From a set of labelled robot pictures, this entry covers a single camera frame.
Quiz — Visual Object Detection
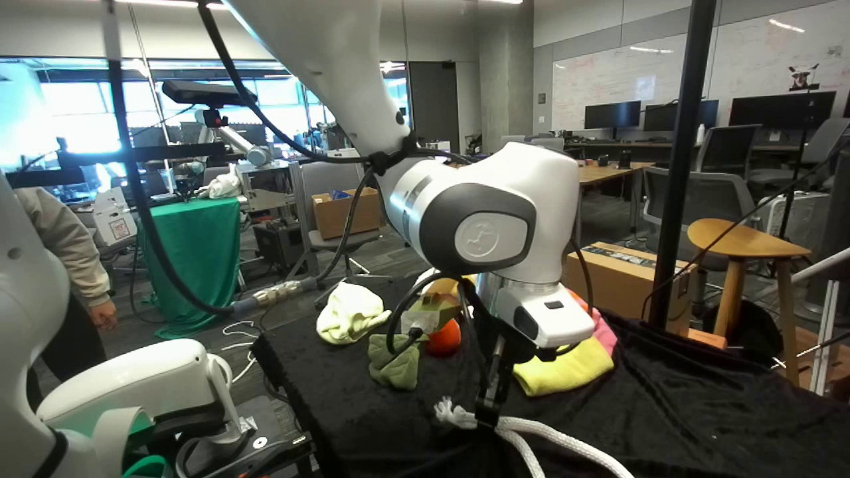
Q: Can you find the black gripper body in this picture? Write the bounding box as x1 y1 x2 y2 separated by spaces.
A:
476 322 520 392

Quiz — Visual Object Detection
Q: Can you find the white rope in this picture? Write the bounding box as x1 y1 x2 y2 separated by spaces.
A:
434 395 634 478

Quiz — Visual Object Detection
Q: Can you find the olive green cloth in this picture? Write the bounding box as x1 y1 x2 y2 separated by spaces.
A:
366 313 464 392

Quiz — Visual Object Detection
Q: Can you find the pink shirt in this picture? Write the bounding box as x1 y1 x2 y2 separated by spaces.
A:
568 288 620 355

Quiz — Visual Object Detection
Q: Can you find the pale yellow cloth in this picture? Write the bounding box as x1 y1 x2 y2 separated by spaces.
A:
313 280 392 349

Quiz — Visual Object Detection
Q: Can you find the large cardboard box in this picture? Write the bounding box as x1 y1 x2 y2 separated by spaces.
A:
580 240 701 338

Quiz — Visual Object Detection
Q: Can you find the black table cloth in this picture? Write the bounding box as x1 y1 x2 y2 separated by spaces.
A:
249 274 850 478

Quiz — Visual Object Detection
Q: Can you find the cardboard box on chair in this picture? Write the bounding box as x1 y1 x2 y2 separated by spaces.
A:
310 185 388 242

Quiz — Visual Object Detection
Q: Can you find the long wooden table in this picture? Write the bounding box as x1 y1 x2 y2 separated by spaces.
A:
576 160 659 250

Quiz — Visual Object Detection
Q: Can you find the grey office chair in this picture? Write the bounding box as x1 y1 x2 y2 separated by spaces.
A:
289 157 382 296

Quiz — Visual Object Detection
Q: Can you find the black pole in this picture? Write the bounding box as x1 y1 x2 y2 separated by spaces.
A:
647 0 719 331

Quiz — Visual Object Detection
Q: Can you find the grey padded chair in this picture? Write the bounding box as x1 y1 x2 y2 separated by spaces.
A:
645 167 759 261

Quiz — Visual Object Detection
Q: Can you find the wooden stool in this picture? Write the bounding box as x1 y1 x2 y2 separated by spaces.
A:
686 216 812 387

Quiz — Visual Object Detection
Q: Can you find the green drape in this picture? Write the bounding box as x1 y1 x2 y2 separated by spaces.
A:
135 195 244 334

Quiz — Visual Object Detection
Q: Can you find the white bundle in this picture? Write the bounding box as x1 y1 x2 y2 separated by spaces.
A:
193 169 244 201

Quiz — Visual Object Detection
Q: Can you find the wide black computer monitor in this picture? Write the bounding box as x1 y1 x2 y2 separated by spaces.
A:
727 91 840 131

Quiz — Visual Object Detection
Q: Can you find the white paper sign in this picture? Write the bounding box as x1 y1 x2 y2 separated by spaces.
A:
88 185 140 250

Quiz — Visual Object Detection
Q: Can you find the small dark figurine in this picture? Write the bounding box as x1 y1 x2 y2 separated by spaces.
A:
787 62 820 92

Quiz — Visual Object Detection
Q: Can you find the person in beige sweater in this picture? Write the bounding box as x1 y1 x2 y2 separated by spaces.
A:
17 183 120 383

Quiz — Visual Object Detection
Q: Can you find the black horizontal bar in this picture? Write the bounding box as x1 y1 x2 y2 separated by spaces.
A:
7 140 242 192

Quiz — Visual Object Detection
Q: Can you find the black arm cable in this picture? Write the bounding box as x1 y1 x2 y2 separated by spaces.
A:
104 0 596 419

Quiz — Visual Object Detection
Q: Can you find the white floor cable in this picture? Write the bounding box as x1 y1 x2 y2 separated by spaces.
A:
220 318 261 385

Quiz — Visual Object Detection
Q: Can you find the aluminium frame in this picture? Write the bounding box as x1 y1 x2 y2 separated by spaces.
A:
790 248 850 399

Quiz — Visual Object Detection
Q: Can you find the black camera on stand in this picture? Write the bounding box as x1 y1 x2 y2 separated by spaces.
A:
159 80 268 167

